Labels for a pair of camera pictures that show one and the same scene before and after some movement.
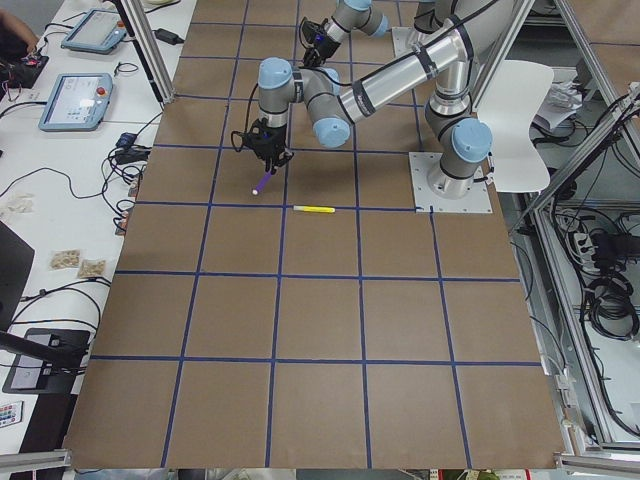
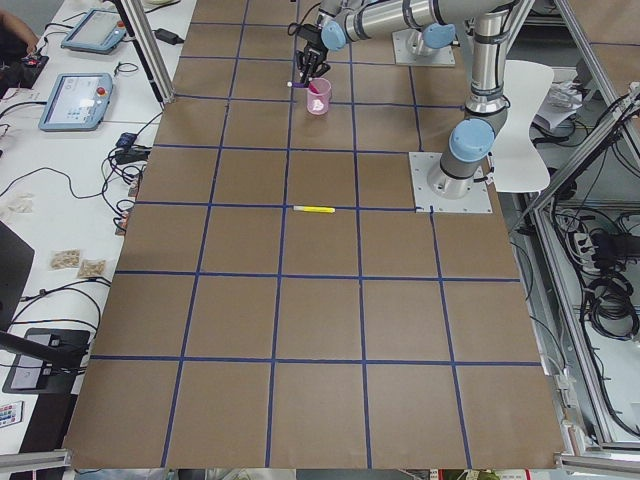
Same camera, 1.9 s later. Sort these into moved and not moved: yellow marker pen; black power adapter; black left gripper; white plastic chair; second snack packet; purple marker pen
Moved: purple marker pen; black left gripper
Not moved: white plastic chair; black power adapter; yellow marker pen; second snack packet
